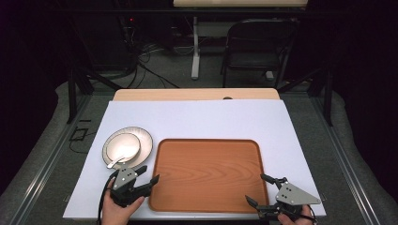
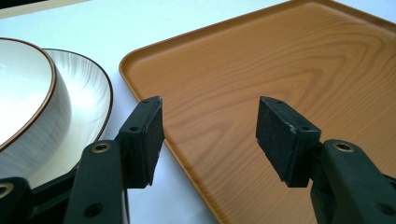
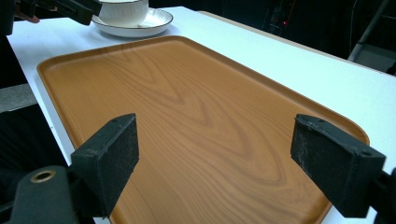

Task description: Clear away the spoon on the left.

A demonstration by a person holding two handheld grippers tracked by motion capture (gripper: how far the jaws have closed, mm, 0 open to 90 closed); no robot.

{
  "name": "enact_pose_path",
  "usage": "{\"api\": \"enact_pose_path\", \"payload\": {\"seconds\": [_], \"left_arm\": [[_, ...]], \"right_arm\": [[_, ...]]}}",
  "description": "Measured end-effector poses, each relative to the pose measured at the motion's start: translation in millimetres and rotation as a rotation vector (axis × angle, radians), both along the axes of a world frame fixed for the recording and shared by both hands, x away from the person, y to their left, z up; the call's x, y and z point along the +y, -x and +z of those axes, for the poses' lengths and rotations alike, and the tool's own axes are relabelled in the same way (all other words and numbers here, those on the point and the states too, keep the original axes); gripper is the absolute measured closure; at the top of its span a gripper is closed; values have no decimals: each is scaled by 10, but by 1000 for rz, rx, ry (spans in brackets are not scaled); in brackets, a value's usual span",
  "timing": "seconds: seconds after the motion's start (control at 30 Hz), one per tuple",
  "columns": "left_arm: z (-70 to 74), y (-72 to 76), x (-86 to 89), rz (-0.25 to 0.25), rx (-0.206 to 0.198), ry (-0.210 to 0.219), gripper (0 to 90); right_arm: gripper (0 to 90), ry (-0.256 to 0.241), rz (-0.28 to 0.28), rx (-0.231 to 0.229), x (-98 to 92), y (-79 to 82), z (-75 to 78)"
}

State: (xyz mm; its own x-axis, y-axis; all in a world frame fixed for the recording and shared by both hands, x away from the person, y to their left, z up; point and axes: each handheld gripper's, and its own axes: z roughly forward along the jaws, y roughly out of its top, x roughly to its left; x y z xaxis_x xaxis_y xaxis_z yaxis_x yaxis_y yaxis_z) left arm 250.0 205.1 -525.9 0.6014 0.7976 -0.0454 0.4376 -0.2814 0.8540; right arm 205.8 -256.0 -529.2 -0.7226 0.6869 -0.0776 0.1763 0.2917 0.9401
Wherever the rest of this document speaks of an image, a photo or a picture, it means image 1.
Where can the white rimmed plate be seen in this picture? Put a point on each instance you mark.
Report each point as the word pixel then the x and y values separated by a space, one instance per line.
pixel 145 146

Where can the white table sheet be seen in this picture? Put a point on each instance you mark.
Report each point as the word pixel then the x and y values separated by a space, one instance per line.
pixel 200 120

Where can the aluminium floor rail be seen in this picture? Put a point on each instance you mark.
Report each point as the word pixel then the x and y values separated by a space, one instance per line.
pixel 47 162
pixel 347 165

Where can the white spoon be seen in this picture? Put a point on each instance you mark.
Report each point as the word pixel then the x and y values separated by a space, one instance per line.
pixel 114 163

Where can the white bowl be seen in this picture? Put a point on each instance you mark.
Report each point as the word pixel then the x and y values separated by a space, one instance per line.
pixel 123 146

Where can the person's right hand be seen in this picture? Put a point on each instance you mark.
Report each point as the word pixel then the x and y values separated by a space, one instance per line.
pixel 300 221

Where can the brown wooden tray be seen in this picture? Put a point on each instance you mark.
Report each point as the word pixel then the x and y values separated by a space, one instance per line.
pixel 208 176

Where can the black folding chair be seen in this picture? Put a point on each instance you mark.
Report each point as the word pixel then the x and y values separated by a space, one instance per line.
pixel 261 40

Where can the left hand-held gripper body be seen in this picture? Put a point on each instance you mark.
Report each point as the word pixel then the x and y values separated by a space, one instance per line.
pixel 124 178

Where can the person's left hand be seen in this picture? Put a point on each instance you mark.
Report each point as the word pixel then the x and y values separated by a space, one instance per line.
pixel 114 214

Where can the black metal stand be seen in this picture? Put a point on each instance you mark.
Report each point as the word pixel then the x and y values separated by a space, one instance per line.
pixel 72 93
pixel 328 97

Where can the white desk leg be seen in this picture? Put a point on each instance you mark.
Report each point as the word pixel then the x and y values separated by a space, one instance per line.
pixel 195 62

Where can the light wooden desk top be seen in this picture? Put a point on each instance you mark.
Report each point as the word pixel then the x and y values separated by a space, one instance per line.
pixel 241 2

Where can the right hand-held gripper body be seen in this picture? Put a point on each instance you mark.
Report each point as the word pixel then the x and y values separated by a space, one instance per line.
pixel 292 196

